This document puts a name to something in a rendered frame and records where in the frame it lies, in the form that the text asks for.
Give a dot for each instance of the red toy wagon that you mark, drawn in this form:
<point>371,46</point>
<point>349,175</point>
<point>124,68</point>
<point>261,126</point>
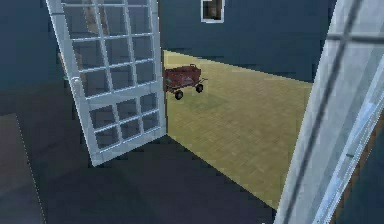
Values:
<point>183,76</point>

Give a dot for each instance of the white glass pane door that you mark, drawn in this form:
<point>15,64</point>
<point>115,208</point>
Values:
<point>116,90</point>

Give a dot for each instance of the white framed wall picture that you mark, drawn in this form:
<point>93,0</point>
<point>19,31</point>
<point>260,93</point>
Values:
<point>212,10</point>

